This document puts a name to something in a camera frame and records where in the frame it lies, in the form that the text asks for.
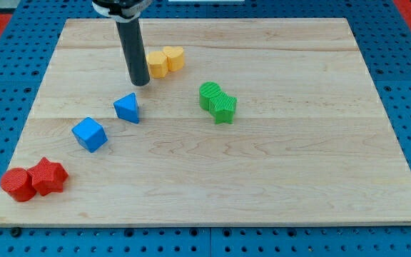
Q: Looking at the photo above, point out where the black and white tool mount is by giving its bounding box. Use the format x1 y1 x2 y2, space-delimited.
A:
91 0 153 23

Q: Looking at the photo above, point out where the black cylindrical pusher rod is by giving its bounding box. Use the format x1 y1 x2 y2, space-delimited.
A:
116 19 150 86

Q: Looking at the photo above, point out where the blue triangle block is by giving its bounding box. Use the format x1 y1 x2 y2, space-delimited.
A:
113 93 139 124

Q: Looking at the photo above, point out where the blue cube block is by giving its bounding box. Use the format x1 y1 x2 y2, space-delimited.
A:
71 117 108 153

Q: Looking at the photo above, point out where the yellow hexagon block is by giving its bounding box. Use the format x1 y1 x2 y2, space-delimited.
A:
146 51 168 79

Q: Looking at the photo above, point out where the yellow heart block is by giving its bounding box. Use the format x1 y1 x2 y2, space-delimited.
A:
162 46 185 71

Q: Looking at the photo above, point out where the green cylinder block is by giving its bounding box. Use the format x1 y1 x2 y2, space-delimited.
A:
199 81 221 111

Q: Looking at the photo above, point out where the green star block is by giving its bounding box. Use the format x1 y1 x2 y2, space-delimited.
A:
208 92 237 124

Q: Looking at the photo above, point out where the wooden board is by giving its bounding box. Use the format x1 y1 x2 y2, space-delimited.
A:
0 18 411 228

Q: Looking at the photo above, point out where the red star block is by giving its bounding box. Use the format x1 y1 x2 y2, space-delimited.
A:
27 157 69 196

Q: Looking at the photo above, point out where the red cylinder block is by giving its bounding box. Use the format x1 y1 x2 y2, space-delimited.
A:
0 168 36 202

